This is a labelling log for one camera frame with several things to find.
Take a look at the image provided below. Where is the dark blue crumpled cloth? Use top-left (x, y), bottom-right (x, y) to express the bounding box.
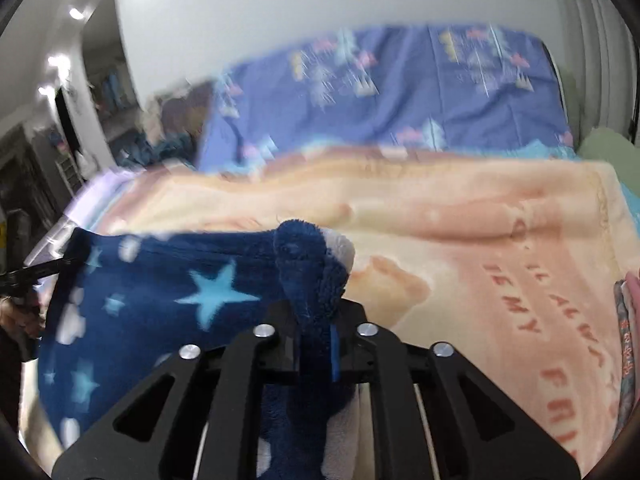
top-left (120, 135), bottom-right (196, 167)

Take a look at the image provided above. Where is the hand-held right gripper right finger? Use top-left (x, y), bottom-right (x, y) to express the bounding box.
top-left (329, 302), bottom-right (581, 480)

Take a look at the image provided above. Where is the blue tree-print bedding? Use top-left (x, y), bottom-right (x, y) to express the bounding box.
top-left (197, 25), bottom-right (576, 171)

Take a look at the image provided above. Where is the light green bedsheet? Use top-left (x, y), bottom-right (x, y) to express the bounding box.
top-left (575, 127), bottom-right (640, 196)

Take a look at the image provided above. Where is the white pleated curtain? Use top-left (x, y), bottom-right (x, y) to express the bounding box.
top-left (550, 0), bottom-right (640, 136)

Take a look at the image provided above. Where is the grey folded garment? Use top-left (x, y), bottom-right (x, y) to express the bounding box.
top-left (613, 280), bottom-right (640, 438)

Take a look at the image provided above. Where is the peach printed blanket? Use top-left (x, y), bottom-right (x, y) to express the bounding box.
top-left (20, 145), bottom-right (640, 466)

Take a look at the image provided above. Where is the navy star-print fleece pajama top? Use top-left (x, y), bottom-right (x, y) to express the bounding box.
top-left (37, 217), bottom-right (361, 480)

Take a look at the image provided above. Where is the person's left hand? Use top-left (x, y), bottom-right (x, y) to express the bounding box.
top-left (0, 294), bottom-right (46, 341)

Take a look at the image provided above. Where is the lilac cloth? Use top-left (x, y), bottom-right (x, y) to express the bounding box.
top-left (65, 167), bottom-right (146, 231)

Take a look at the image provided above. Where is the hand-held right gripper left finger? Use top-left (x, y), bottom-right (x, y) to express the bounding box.
top-left (52, 302), bottom-right (302, 480)

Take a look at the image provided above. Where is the dark floral pillow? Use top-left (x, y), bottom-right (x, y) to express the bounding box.
top-left (160, 85), bottom-right (217, 142)

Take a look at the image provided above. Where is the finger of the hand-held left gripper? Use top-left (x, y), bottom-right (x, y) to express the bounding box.
top-left (0, 256), bottom-right (77, 291)

